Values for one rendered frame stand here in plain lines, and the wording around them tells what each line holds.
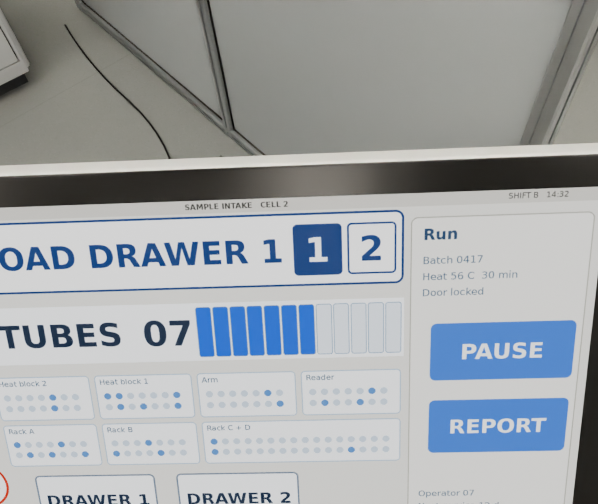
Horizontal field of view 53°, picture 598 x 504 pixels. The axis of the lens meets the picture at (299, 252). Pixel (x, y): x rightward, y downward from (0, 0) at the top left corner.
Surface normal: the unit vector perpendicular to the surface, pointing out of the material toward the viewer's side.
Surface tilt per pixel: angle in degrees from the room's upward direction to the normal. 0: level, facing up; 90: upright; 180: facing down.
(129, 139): 0
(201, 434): 50
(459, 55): 90
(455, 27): 90
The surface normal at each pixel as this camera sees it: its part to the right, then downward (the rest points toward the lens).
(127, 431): -0.04, 0.29
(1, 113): -0.05, -0.54
